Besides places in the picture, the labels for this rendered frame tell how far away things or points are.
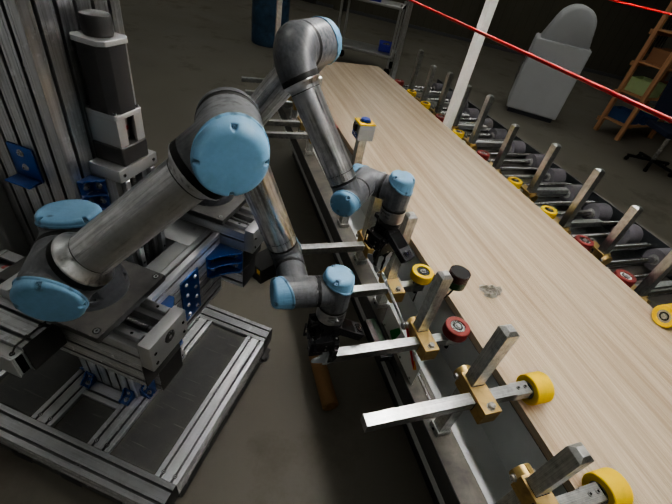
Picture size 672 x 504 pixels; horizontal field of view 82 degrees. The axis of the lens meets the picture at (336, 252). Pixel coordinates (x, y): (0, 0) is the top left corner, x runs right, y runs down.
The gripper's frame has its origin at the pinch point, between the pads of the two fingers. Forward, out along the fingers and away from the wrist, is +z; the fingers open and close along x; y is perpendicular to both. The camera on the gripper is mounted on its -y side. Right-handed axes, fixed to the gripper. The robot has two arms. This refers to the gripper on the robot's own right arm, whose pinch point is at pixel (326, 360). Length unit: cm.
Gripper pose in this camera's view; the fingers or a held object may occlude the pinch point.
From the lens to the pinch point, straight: 116.5
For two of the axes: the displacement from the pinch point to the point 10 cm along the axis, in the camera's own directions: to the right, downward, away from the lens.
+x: 2.7, 6.5, -7.1
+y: -9.5, 0.5, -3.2
